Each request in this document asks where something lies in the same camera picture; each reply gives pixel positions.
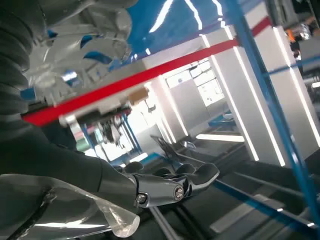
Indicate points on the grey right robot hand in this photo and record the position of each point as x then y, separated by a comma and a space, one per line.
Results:
50, 185

